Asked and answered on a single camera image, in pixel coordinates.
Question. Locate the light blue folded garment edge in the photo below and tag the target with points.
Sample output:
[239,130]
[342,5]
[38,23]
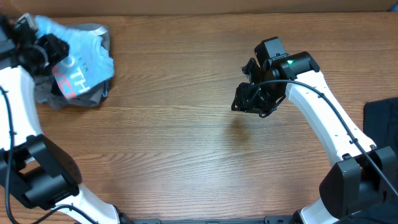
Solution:
[106,88]

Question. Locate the black garment at right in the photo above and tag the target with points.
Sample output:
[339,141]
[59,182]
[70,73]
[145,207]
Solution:
[380,122]

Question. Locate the light blue printed t-shirt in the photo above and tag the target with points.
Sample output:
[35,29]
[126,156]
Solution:
[88,63]

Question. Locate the grey folded garment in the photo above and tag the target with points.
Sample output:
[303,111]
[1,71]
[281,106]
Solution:
[46,92]

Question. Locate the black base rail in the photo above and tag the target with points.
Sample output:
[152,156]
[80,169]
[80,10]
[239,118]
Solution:
[266,220]

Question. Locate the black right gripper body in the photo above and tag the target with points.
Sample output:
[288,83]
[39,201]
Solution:
[246,101]

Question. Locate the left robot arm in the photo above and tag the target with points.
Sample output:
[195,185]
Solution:
[34,170]

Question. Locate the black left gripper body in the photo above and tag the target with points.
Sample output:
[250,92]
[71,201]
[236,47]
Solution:
[53,50]

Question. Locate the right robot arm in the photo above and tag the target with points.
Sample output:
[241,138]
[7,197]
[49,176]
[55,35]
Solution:
[361,174]

